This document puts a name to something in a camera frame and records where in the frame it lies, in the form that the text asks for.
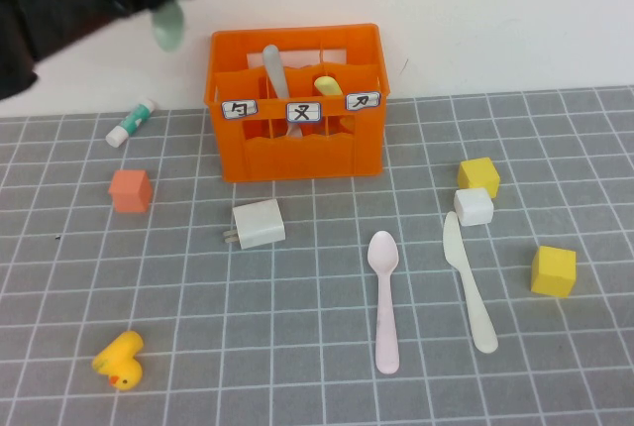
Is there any white power adapter plug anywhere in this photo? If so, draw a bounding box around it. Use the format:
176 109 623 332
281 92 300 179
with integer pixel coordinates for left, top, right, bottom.
221 198 286 251

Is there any white label with knife character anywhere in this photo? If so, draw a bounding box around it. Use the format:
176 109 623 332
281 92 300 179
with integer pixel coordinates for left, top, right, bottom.
345 91 382 113

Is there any large yellow cube block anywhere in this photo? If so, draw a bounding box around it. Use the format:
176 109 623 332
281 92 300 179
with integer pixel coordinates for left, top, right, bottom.
530 245 579 298

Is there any yellow plastic knife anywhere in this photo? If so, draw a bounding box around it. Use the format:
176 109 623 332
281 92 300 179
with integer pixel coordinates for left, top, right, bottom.
313 76 356 133

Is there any white label with fork character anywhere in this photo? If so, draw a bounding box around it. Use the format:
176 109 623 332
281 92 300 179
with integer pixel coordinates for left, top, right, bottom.
286 101 324 124

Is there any small yellow cube block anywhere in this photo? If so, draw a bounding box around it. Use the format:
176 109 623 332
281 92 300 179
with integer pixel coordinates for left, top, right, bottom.
456 157 501 199

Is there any grey plastic fork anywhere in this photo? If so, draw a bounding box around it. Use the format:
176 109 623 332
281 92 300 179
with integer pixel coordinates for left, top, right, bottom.
262 44 305 140

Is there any mint green plastic spoon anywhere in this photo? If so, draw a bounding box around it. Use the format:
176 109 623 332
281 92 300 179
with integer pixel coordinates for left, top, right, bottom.
151 0 185 53

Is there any white cube block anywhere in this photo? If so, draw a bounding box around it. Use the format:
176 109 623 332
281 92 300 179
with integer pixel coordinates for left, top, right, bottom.
454 187 495 228

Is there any grey grid pattern table mat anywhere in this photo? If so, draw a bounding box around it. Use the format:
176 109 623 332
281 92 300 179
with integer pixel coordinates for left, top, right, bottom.
0 84 634 426

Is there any white label with spoon character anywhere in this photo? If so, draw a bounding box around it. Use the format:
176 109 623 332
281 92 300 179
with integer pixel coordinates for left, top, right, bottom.
221 99 261 122

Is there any orange plastic cutlery holder crate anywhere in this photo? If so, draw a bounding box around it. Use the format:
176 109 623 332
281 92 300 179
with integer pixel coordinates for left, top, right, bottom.
205 23 392 184

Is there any white and green glue stick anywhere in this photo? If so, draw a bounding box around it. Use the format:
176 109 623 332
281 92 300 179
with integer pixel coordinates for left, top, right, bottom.
105 98 158 149

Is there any yellow rubber duck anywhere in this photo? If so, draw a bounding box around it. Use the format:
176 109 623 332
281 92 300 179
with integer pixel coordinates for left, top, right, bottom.
92 330 145 391

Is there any salmon pink cube block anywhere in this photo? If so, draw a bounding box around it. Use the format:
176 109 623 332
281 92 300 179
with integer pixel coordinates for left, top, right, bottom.
108 168 154 214

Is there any cream white plastic knife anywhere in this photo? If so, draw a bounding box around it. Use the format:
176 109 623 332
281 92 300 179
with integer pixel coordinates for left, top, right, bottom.
442 210 499 354

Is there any pink plastic spoon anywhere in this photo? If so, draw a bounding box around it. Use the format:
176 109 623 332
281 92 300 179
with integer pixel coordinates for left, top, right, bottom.
368 230 401 375

